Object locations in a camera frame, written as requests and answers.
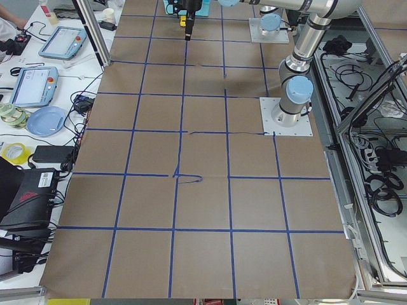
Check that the blue plastic plate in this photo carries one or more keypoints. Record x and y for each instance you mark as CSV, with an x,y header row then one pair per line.
x,y
46,121

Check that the upper blue teach pendant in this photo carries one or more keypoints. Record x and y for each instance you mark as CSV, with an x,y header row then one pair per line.
x,y
64,43

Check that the black power adapter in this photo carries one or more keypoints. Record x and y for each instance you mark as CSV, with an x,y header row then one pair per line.
x,y
52,154

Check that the yellow tape roll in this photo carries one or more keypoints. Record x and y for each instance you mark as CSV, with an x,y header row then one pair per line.
x,y
16,153

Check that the white paper cup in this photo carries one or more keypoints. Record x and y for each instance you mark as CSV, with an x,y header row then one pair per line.
x,y
109,15

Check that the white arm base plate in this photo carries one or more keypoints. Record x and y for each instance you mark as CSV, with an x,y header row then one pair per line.
x,y
286,127
259,35

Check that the yellow toy beetle car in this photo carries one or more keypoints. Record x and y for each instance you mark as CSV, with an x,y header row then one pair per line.
x,y
182,21

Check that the lower blue teach pendant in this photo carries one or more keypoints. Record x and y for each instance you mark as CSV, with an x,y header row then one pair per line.
x,y
35,87

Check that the aluminium frame post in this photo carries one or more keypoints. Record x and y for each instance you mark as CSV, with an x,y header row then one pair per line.
x,y
93,31

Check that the teal plastic storage bin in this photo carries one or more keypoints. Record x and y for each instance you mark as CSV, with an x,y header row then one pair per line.
x,y
203,12

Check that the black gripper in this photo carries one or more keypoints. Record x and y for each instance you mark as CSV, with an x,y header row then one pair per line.
x,y
192,5

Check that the blue teach pendant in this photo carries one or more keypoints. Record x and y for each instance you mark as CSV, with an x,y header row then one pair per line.
x,y
35,87
64,43

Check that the black computer box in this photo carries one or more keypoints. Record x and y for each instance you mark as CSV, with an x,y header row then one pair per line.
x,y
31,207

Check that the green tape rolls stack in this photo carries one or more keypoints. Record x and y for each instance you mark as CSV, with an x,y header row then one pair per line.
x,y
14,116

